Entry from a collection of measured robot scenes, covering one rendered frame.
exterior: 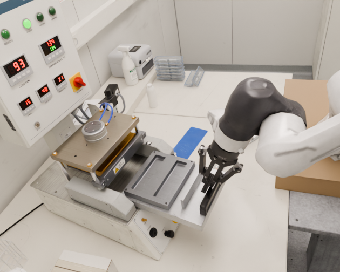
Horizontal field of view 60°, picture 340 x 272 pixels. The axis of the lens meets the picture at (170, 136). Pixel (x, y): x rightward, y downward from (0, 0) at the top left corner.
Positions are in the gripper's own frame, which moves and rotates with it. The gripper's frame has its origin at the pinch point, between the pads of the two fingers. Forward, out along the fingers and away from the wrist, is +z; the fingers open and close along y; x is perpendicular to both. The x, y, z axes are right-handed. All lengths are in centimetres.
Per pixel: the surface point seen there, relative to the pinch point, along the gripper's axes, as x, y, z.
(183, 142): 42, -18, 37
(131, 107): 57, -57, 47
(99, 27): 85, -98, 25
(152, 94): 65, -49, 38
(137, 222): -13.4, -14.4, 18.5
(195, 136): 48, -15, 35
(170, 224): -4.0, -5.1, 27.3
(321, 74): 216, 51, 68
